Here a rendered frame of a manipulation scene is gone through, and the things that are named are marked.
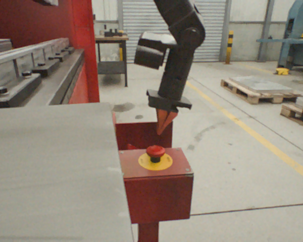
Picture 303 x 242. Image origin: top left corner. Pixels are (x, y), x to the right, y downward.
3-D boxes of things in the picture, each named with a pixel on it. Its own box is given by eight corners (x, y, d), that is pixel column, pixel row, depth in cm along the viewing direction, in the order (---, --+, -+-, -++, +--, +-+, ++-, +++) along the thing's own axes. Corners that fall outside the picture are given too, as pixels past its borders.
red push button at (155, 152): (166, 167, 46) (166, 152, 45) (147, 169, 46) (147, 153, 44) (162, 157, 50) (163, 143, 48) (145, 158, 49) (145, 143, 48)
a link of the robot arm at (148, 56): (203, 32, 41) (200, 17, 47) (141, 15, 40) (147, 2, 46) (182, 85, 49) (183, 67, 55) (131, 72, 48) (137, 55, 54)
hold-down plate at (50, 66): (48, 76, 83) (46, 68, 82) (32, 77, 82) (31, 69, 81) (60, 65, 110) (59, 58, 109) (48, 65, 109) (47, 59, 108)
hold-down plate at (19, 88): (10, 113, 47) (7, 99, 46) (-18, 115, 46) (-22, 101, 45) (42, 82, 74) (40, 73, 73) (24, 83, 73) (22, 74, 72)
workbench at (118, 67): (130, 87, 431) (128, -1, 374) (90, 88, 423) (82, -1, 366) (126, 71, 596) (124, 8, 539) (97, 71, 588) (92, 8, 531)
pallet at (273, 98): (301, 103, 339) (304, 94, 333) (251, 104, 333) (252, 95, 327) (258, 85, 450) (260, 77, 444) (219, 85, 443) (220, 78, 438)
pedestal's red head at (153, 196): (190, 220, 48) (197, 145, 41) (115, 226, 46) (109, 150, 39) (170, 167, 66) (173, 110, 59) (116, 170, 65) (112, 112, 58)
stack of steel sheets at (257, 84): (294, 92, 342) (295, 88, 340) (255, 93, 338) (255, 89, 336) (258, 79, 434) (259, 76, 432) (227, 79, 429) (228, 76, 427)
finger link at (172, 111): (138, 124, 59) (147, 91, 55) (164, 129, 60) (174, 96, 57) (141, 136, 52) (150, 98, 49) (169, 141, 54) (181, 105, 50)
